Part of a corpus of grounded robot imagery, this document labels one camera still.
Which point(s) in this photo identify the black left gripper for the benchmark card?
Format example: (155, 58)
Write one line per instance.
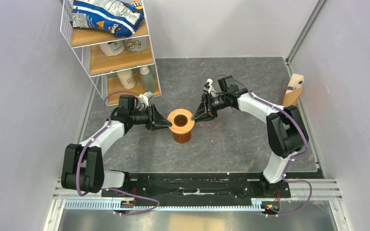
(156, 121)

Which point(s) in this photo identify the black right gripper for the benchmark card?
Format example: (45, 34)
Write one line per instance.
(205, 103)

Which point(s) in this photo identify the round wooden dripper collar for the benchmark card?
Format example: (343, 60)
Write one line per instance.
(181, 120)

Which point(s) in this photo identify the amber glass carafe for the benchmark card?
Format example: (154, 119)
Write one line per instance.
(182, 138)

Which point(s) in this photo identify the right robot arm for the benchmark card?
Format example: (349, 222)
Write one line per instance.
(285, 129)

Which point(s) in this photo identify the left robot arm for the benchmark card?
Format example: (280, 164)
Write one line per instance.
(83, 168)

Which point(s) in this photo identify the brown coffee filter holder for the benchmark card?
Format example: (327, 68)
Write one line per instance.
(293, 90)

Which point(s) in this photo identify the green spray bottle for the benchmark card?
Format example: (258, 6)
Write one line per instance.
(147, 79)

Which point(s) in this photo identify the white paper cup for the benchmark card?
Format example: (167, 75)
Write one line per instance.
(126, 78)

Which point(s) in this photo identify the cartoon print white cup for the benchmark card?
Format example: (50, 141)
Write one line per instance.
(136, 44)

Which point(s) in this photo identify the white jug bottle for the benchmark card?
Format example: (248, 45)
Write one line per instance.
(112, 48)

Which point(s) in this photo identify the blue Doritos chip bag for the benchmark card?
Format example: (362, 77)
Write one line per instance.
(121, 19)

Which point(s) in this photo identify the yellow M&M's candy bag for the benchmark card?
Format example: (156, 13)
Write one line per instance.
(136, 4)

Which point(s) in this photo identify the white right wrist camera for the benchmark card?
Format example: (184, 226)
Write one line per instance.
(207, 87)

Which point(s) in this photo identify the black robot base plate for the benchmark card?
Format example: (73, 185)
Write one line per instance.
(204, 189)

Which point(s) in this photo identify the white wire shelf rack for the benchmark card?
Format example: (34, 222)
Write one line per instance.
(101, 69)

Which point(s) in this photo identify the slotted cable duct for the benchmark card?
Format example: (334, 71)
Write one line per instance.
(120, 205)

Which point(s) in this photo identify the aluminium frame rail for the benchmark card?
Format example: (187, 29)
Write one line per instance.
(320, 4)

